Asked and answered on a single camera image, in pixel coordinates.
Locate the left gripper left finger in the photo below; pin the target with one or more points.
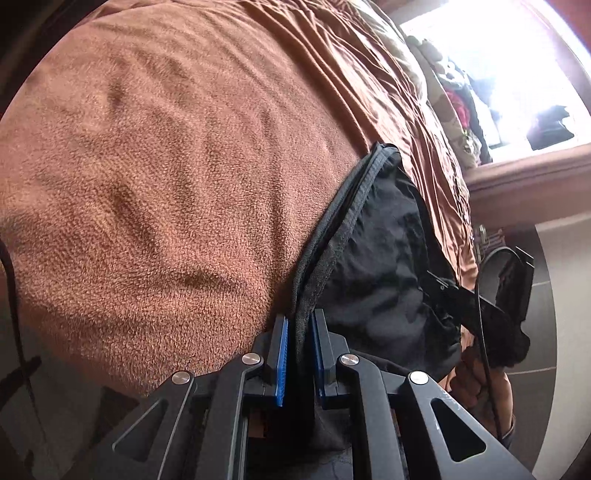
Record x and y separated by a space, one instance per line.
225 400

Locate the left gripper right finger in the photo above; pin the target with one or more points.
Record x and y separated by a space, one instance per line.
348 381

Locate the black pants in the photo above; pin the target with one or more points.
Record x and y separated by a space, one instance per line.
364 266

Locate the person's right hand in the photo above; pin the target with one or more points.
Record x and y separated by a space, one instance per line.
490 402

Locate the pink curtain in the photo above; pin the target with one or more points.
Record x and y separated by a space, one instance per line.
531 190

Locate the pile of clothes and toys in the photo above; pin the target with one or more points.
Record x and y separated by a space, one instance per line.
473 112

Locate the brown bed blanket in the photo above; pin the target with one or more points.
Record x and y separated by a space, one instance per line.
164 164

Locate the beige patterned bedding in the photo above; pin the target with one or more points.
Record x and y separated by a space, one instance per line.
465 145

